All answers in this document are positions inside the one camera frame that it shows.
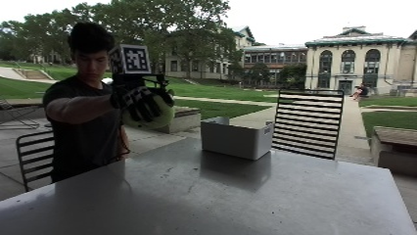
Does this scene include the yellow-green round bowl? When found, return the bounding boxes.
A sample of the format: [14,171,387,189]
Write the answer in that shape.
[119,94,175,130]

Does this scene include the concrete block bench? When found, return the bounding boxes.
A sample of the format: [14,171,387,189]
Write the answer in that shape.
[153,105,202,134]

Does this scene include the white cube with black markers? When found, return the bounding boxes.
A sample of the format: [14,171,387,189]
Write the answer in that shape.
[107,44,151,75]

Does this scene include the the person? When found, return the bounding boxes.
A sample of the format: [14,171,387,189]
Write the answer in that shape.
[41,22,131,184]

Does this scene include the pale building behind trees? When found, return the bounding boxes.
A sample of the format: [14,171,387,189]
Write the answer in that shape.
[162,25,258,81]

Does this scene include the white rectangular box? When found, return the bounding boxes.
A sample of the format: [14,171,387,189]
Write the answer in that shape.
[199,116,274,162]

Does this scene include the large green trees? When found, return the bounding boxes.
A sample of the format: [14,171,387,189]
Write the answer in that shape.
[0,0,245,80]

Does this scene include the grey folding chair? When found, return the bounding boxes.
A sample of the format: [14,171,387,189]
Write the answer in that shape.
[0,97,42,130]

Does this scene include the black metal chair with bars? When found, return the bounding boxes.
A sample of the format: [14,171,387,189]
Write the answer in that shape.
[15,129,57,193]

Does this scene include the brick building with glass front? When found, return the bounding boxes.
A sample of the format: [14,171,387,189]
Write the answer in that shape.
[239,43,308,88]

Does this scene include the black slatted metal chair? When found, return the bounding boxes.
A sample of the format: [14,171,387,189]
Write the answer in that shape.
[270,88,344,162]

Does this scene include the cream building with arched windows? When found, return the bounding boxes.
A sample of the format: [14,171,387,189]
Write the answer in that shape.
[303,25,417,96]

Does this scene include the stone bench with wooden seat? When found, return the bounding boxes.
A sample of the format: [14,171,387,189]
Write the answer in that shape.
[368,125,417,177]

